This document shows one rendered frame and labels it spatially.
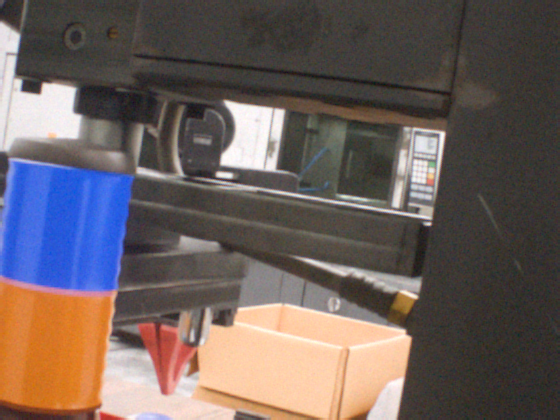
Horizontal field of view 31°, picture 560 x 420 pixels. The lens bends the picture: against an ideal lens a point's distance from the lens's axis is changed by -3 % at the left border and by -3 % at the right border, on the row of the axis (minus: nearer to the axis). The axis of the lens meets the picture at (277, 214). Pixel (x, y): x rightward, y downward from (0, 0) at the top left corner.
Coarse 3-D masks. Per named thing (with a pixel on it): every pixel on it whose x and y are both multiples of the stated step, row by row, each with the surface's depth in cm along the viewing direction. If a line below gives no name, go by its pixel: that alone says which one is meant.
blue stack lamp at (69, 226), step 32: (32, 192) 29; (64, 192) 29; (96, 192) 29; (128, 192) 30; (32, 224) 29; (64, 224) 29; (96, 224) 29; (0, 256) 29; (32, 256) 29; (64, 256) 29; (96, 256) 29; (64, 288) 29; (96, 288) 29
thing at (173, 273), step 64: (128, 128) 58; (0, 192) 57; (192, 192) 53; (256, 192) 59; (128, 256) 54; (192, 256) 60; (320, 256) 50; (384, 256) 48; (128, 320) 59; (192, 320) 64
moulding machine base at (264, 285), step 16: (0, 208) 640; (256, 272) 557; (272, 272) 553; (368, 272) 528; (256, 288) 557; (272, 288) 553; (288, 288) 549; (304, 288) 546; (320, 288) 540; (400, 288) 518; (416, 288) 514; (240, 304) 561; (256, 304) 557; (272, 304) 553; (288, 304) 548; (304, 304) 544; (320, 304) 540; (336, 304) 535; (352, 304) 532; (368, 320) 528; (384, 320) 524; (112, 336) 603; (128, 336) 608
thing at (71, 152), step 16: (16, 144) 29; (32, 144) 29; (48, 144) 29; (64, 144) 29; (80, 144) 29; (96, 144) 30; (32, 160) 29; (48, 160) 29; (64, 160) 29; (80, 160) 29; (96, 160) 29; (112, 160) 29; (128, 160) 30
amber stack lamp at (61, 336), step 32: (0, 288) 29; (32, 288) 29; (0, 320) 29; (32, 320) 29; (64, 320) 29; (96, 320) 30; (0, 352) 29; (32, 352) 29; (64, 352) 29; (96, 352) 30; (0, 384) 29; (32, 384) 29; (64, 384) 29; (96, 384) 30
